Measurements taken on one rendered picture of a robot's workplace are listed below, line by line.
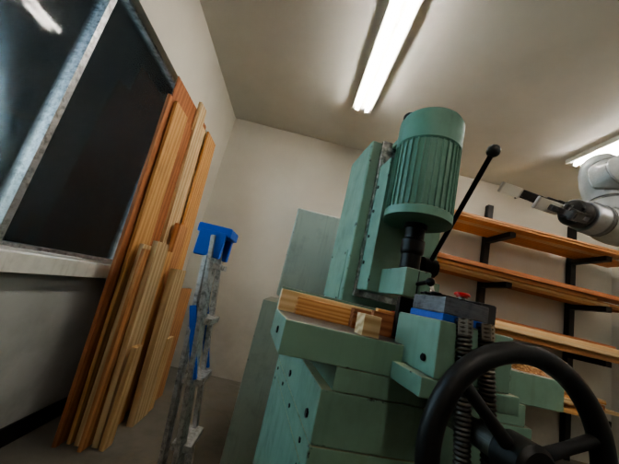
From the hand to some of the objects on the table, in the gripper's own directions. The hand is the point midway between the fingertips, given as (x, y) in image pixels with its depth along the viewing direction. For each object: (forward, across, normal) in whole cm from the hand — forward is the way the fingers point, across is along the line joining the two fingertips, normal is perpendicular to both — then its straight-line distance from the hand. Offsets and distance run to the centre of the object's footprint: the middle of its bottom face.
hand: (519, 194), depth 76 cm
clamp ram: (+25, -27, -33) cm, 50 cm away
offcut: (+38, -31, -32) cm, 58 cm away
